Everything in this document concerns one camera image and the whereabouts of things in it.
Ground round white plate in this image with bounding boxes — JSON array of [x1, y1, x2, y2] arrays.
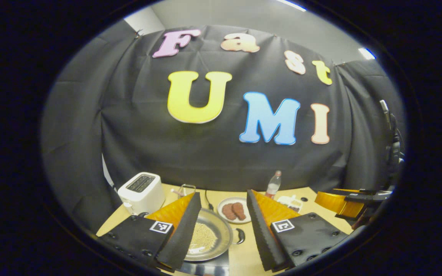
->
[[217, 197, 252, 224]]

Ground brown meat patty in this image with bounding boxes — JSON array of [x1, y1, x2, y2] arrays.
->
[[232, 202, 246, 220], [222, 203, 237, 220]]

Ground bright ceiling light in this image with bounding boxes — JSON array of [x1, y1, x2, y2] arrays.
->
[[277, 0, 307, 12]]

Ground stainless steel pot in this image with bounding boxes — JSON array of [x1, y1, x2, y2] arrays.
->
[[185, 208, 246, 262]]

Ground white divided dish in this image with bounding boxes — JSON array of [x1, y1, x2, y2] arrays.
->
[[277, 195, 303, 212]]

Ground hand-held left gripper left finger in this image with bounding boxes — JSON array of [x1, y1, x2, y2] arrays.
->
[[97, 192, 202, 273]]

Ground small ceiling light panel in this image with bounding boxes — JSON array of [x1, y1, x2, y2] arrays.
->
[[358, 47, 376, 61]]

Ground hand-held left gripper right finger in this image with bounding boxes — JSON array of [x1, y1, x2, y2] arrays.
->
[[246, 189, 350, 273]]

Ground pile of soybeans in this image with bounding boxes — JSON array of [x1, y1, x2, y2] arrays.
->
[[188, 222, 218, 250]]

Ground clear plastic water bottle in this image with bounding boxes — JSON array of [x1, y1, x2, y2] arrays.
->
[[265, 171, 282, 199]]

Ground black induction cooktop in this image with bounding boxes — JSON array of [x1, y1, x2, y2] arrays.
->
[[177, 249, 230, 276]]

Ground white toaster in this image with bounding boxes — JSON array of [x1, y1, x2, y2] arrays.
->
[[117, 172, 165, 215]]

